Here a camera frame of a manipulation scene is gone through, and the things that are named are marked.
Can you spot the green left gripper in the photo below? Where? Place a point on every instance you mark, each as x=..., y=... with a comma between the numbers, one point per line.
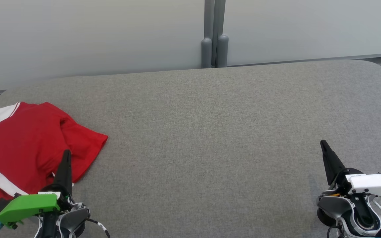
x=28, y=206

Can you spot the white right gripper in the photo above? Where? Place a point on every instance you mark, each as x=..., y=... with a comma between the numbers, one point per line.
x=372, y=185

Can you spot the red shirt with white sleeves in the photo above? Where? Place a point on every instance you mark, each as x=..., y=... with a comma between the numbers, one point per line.
x=28, y=138

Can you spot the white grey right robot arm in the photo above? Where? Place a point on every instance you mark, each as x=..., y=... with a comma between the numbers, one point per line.
x=336, y=206

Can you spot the grey fabric sofa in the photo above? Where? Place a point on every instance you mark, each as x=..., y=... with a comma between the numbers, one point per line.
x=210, y=148

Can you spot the grey rounded partition post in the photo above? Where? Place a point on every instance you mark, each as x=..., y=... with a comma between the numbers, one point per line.
x=206, y=53
x=222, y=51

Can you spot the grey vertical partition frame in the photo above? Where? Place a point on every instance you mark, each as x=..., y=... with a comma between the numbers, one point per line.
x=214, y=19

